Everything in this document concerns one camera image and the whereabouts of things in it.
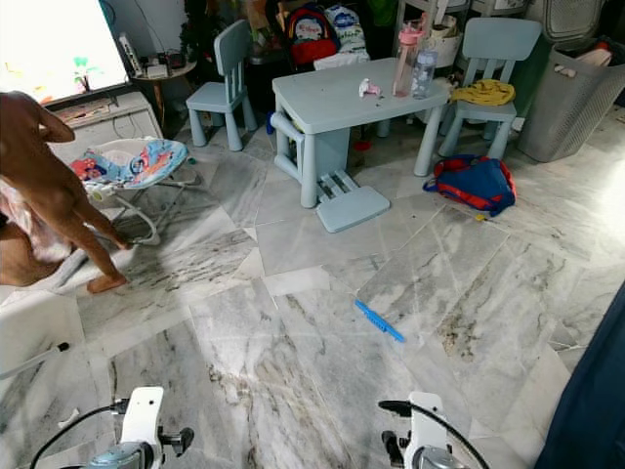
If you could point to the small white scrap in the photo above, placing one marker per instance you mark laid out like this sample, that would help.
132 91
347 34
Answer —
69 419

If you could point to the blue comb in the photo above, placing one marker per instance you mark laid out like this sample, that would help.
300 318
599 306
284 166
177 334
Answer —
379 320

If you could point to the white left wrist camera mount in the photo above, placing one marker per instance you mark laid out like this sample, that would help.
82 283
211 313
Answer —
144 415

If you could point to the white slatted cabinet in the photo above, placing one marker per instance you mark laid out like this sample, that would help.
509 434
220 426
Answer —
117 122

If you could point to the clear water bottle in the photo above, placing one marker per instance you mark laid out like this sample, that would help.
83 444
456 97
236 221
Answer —
425 73

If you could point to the grey laundry basket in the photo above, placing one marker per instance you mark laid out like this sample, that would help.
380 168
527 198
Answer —
566 107

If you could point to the colourful baby bouncer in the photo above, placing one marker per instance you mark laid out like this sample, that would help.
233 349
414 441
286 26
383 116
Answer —
137 164

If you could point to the small pink white toy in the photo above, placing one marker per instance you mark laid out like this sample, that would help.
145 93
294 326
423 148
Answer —
369 90

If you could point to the dark blue cloth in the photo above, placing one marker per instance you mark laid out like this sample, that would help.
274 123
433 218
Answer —
586 410

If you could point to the yellow cloth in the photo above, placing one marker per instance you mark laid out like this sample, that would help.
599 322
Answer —
483 93

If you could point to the light blue kids chair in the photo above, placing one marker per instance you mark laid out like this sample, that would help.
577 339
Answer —
500 39
220 98

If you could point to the pink water bottle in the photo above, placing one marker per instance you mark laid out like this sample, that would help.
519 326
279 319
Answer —
408 59

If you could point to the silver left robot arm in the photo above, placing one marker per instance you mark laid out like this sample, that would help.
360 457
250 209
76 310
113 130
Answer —
117 459

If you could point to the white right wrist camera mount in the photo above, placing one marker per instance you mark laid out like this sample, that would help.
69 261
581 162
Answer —
425 425

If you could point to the black framed television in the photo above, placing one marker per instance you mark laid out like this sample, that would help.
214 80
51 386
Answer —
59 44

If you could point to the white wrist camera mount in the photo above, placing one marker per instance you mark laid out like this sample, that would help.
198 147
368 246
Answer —
425 425
144 415

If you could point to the bare small child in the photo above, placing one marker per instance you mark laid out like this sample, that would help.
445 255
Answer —
49 166

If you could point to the blue and red backpack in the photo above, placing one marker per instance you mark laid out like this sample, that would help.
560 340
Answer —
474 184

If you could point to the red cartoon backpack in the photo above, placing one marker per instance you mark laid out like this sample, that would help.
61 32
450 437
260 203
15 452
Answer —
311 34

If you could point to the small round side table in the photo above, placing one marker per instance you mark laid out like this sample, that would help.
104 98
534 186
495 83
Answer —
171 70

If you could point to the light blue kids table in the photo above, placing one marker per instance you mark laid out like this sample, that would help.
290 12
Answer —
342 98

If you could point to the grey fan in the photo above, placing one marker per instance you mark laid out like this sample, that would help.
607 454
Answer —
562 18

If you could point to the bare adult leg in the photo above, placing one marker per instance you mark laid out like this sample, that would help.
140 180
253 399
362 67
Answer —
20 264

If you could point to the white printed bag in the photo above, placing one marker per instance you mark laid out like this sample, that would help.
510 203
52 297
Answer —
345 29

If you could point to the white towel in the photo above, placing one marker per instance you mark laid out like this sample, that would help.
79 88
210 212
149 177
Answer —
73 269

